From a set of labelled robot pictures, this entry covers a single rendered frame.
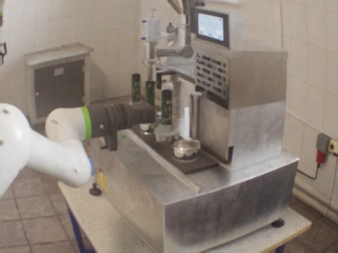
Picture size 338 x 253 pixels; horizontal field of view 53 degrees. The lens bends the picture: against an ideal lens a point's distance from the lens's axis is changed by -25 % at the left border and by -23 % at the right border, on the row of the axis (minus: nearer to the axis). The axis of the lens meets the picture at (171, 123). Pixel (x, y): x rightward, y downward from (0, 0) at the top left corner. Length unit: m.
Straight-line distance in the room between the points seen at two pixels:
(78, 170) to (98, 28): 3.97
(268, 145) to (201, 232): 0.33
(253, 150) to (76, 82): 3.22
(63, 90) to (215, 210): 3.27
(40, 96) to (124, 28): 1.53
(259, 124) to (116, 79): 4.07
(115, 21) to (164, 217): 4.11
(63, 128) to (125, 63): 4.08
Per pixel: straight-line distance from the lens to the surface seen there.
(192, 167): 1.14
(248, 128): 1.12
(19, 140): 0.60
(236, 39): 1.03
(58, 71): 4.14
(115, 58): 5.06
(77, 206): 1.48
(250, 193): 1.15
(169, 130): 1.24
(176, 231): 1.06
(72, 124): 1.09
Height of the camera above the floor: 1.54
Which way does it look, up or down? 21 degrees down
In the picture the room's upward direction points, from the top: 1 degrees clockwise
